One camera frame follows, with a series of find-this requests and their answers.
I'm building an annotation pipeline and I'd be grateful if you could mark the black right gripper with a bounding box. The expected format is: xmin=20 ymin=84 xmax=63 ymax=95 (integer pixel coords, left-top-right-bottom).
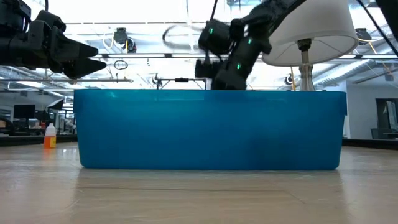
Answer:
xmin=211 ymin=30 xmax=273 ymax=90

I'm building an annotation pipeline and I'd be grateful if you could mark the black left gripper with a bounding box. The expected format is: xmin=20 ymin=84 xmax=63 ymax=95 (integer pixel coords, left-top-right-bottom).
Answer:
xmin=28 ymin=20 xmax=107 ymax=79

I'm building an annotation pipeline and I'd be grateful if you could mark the small orange food coloring bottle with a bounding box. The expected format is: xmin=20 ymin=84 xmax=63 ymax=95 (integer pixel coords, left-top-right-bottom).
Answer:
xmin=43 ymin=123 xmax=57 ymax=149

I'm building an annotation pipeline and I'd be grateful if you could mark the black ceiling fixture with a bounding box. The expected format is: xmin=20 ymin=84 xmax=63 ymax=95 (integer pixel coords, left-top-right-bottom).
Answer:
xmin=113 ymin=27 xmax=137 ymax=54
xmin=355 ymin=27 xmax=373 ymax=43

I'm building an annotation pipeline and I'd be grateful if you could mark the silver lamp base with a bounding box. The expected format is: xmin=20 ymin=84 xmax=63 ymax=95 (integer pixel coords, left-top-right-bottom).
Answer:
xmin=297 ymin=39 xmax=317 ymax=91

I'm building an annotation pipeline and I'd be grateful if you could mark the blue plastic bin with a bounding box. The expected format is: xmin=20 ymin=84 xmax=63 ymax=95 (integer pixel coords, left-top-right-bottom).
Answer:
xmin=73 ymin=89 xmax=348 ymax=171

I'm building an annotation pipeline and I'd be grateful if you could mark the black computer monitor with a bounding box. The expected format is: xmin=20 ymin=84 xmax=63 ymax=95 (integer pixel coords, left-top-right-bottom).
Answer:
xmin=13 ymin=104 xmax=36 ymax=119

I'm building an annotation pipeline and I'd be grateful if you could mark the white lamp shade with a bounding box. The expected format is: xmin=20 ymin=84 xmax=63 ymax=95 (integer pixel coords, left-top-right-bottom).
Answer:
xmin=261 ymin=0 xmax=359 ymax=67

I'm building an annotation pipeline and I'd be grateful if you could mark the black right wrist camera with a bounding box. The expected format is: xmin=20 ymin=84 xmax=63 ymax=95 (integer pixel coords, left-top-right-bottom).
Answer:
xmin=195 ymin=59 xmax=219 ymax=79

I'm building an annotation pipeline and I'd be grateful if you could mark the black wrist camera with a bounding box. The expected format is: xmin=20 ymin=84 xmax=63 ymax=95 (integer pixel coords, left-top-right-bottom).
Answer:
xmin=35 ymin=10 xmax=67 ymax=34
xmin=195 ymin=59 xmax=219 ymax=79

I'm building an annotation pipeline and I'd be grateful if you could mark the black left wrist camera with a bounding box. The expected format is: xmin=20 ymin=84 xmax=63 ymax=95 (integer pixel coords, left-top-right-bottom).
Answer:
xmin=35 ymin=10 xmax=67 ymax=34

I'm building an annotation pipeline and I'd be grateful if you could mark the black horizontal bar bracket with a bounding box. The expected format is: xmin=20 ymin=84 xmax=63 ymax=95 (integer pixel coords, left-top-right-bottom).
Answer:
xmin=152 ymin=73 xmax=208 ymax=91

